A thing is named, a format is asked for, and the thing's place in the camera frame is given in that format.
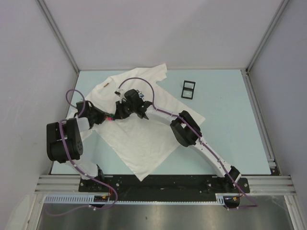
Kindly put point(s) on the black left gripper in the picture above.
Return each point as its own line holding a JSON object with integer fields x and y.
{"x": 101, "y": 114}

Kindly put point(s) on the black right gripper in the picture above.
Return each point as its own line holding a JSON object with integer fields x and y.
{"x": 120, "y": 114}

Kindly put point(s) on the rainbow plush flower brooch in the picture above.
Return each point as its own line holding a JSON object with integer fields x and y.
{"x": 109, "y": 118}

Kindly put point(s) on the white t-shirt with daisy print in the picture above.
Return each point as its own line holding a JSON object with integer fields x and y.
{"x": 140, "y": 144}

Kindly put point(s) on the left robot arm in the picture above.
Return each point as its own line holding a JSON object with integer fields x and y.
{"x": 64, "y": 141}

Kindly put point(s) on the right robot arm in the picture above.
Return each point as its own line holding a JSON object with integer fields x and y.
{"x": 185, "y": 129}

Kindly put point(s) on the black open display box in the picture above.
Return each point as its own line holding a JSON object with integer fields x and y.
{"x": 188, "y": 89}

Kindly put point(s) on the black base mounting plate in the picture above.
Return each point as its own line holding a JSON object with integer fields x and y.
{"x": 207, "y": 183}

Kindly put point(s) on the grey slotted cable duct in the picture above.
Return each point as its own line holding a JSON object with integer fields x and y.
{"x": 102, "y": 199}

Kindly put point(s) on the aluminium front frame rail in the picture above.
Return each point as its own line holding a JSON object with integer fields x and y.
{"x": 259, "y": 185}

